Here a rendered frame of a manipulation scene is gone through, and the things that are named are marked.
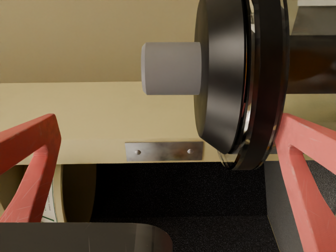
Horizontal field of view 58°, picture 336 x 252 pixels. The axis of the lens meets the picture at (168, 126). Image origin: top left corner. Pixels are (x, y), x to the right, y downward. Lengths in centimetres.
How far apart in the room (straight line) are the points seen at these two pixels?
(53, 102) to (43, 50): 40
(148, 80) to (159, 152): 13
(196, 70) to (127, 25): 53
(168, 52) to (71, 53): 58
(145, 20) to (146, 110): 39
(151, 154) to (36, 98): 15
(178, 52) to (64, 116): 18
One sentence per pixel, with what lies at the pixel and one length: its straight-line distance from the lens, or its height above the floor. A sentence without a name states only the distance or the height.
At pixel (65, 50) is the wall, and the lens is 72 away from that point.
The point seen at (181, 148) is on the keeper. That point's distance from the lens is 28.
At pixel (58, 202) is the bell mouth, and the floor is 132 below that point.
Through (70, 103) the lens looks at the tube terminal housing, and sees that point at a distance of 33.
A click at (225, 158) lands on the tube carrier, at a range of 17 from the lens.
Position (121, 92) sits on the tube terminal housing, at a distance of 34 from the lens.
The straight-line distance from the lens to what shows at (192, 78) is 15.
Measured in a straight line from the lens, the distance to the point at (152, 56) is 15.
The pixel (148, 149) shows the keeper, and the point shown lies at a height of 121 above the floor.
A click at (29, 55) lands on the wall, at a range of 75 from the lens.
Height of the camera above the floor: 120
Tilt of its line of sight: 1 degrees down
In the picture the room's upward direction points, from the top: 91 degrees counter-clockwise
